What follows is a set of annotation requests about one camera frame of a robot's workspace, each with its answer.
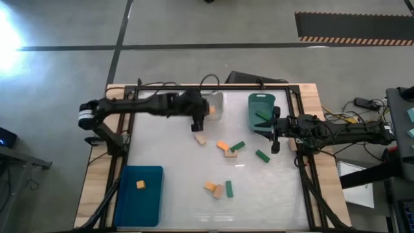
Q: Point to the grey side table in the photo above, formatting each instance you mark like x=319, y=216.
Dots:
x=26, y=158

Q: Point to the white paper sheet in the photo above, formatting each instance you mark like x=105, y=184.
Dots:
x=359, y=195

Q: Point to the black power adapter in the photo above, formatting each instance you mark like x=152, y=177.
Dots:
x=365, y=103

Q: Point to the black aluminium table frame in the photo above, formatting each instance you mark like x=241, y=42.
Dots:
x=242, y=87

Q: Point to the teal plastic bin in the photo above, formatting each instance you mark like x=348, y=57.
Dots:
x=258, y=103

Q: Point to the tan wooden block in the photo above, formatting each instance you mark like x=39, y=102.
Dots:
x=200, y=139
x=292, y=145
x=231, y=154
x=218, y=192

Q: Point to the small teal box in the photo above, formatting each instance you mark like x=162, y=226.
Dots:
x=411, y=115
x=411, y=133

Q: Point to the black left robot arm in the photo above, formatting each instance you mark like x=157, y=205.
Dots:
x=129, y=105

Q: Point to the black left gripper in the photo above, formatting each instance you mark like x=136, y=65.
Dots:
x=192, y=105

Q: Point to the black diagonal bar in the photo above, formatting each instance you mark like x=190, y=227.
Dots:
x=368, y=175

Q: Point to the black device with blue light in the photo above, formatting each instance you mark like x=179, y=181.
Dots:
x=7, y=137

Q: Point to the dark drawer cabinet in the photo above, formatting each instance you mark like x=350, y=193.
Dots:
x=408, y=217

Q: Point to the white plastic bin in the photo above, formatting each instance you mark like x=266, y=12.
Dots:
x=219, y=111

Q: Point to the orange wooden block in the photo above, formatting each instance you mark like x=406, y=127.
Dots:
x=212, y=109
x=210, y=186
x=140, y=184
x=222, y=145

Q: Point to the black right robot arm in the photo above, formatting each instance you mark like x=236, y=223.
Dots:
x=355, y=132

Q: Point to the blue plastic bin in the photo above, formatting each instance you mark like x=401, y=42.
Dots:
x=139, y=204

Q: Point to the green wooden block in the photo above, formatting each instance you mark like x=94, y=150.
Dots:
x=262, y=115
x=262, y=156
x=237, y=146
x=229, y=189

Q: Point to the black desk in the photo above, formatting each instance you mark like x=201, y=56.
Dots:
x=399, y=152

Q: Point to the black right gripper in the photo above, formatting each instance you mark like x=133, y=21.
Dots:
x=286, y=127

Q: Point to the black hazard-striped floor mat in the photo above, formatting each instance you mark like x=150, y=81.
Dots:
x=352, y=26

